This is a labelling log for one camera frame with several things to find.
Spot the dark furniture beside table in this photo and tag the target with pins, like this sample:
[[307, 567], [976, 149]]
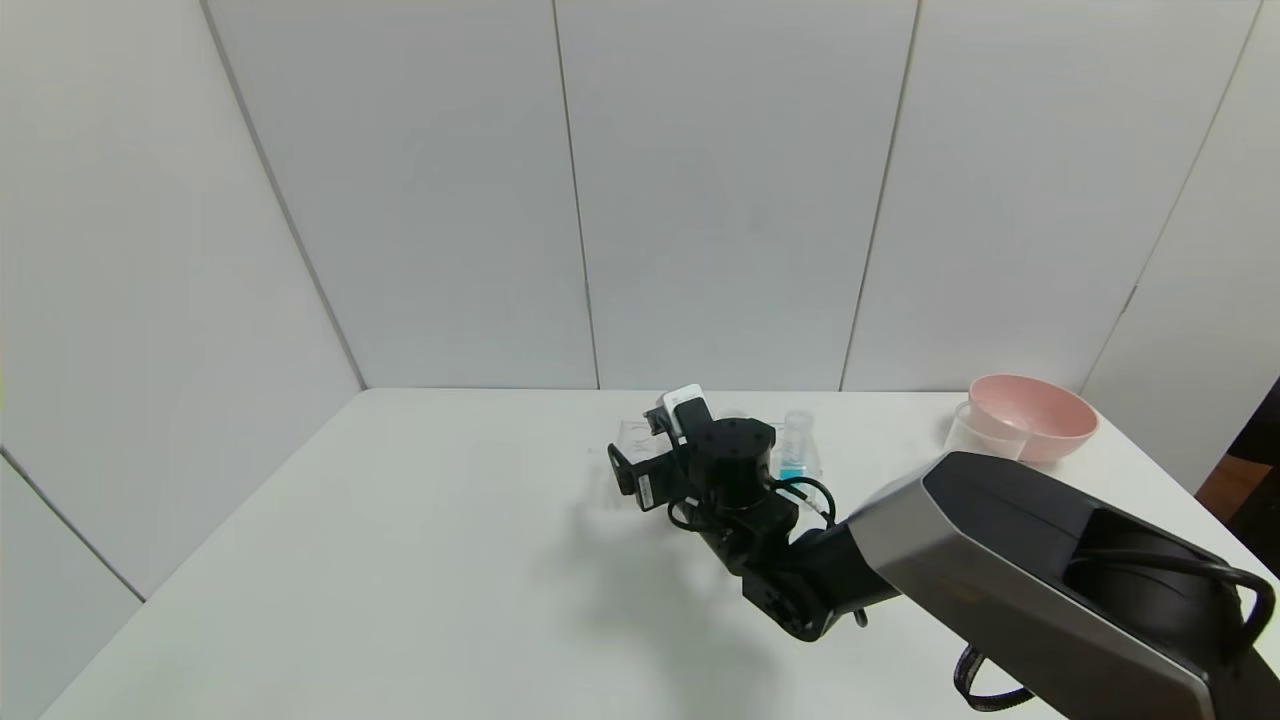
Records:
[[1262, 440]]

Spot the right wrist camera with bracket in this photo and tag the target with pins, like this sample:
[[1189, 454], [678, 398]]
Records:
[[685, 400]]

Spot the clear plastic measuring cup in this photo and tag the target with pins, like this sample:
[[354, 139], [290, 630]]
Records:
[[985, 435]]

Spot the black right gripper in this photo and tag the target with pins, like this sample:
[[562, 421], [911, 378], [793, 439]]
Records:
[[643, 488]]

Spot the pink bowl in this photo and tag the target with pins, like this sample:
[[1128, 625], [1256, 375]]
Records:
[[1040, 415]]

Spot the clear acrylic test tube rack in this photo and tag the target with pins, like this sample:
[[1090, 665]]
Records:
[[635, 435]]

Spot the test tube with blue pigment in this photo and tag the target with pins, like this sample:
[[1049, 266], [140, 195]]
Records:
[[793, 468]]

